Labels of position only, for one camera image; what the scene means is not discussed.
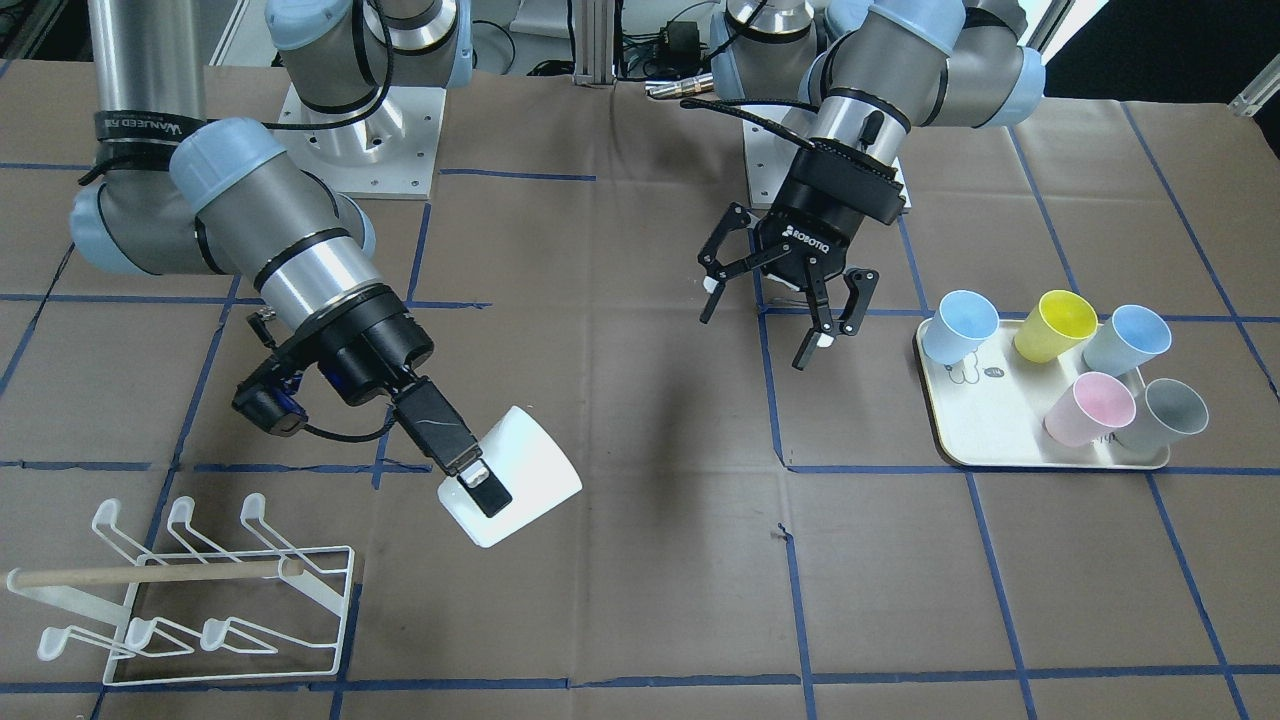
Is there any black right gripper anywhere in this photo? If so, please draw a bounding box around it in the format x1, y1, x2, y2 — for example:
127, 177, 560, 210
273, 284, 513, 518

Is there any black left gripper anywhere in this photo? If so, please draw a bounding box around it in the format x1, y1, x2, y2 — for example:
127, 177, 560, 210
698, 140, 909, 372

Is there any white plastic cup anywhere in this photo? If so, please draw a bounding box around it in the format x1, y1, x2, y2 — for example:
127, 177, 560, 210
436, 406, 582, 548

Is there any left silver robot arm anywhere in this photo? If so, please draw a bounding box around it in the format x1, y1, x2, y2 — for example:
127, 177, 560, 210
682, 1, 1046, 370

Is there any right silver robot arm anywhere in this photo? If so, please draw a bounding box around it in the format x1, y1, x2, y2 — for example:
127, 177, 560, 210
69, 1, 515, 519

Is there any light blue plastic cup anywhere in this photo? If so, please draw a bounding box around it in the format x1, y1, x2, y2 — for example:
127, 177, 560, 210
922, 290, 1000, 365

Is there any yellow plastic cup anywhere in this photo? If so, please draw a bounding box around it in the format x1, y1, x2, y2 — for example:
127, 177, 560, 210
1014, 290, 1100, 363

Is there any pink plastic cup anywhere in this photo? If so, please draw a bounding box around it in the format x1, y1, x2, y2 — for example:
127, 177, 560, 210
1043, 372, 1137, 447

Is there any grey plastic cup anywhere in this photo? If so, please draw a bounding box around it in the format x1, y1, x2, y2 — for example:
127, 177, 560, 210
1115, 378, 1210, 454

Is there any cream plastic tray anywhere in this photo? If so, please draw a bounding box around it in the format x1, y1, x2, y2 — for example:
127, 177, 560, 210
916, 319, 1170, 471

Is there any brown paper table cover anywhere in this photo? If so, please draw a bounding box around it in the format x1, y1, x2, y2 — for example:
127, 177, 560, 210
3, 61, 1277, 719

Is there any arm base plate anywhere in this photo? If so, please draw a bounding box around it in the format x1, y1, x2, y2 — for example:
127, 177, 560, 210
273, 87, 447, 201
742, 106, 817, 213

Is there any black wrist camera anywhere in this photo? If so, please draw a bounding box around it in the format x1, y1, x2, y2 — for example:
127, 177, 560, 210
232, 375, 308, 437

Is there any aluminium frame post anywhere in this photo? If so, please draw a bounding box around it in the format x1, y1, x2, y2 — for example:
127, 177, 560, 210
570, 0, 620, 87

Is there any white wire cup rack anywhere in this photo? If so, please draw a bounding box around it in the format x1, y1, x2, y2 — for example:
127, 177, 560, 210
5, 493, 356, 687

